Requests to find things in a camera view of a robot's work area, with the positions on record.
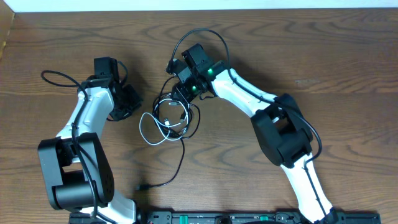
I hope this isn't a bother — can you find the right camera cable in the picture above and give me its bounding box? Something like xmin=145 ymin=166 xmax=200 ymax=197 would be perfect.
xmin=167 ymin=27 xmax=323 ymax=218

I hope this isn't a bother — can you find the white usb cable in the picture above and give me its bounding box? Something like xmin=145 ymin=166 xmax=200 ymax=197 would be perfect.
xmin=154 ymin=98 xmax=190 ymax=141

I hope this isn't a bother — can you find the camera cable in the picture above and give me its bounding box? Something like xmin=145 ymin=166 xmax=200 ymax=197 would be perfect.
xmin=40 ymin=70 xmax=118 ymax=224
xmin=167 ymin=27 xmax=323 ymax=218

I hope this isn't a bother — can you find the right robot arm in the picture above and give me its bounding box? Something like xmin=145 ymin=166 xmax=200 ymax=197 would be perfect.
xmin=166 ymin=44 xmax=338 ymax=223

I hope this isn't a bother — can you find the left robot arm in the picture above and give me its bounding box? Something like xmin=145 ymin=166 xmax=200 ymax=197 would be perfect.
xmin=37 ymin=57 xmax=143 ymax=223

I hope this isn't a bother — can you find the left camera cable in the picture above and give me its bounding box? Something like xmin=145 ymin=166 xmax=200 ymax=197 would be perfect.
xmin=40 ymin=70 xmax=118 ymax=224

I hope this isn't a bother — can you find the black usb cable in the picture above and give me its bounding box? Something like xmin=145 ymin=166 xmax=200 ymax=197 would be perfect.
xmin=136 ymin=76 xmax=201 ymax=191

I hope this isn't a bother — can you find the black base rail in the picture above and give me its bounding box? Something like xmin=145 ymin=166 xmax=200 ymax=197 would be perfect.
xmin=68 ymin=211 xmax=381 ymax=224

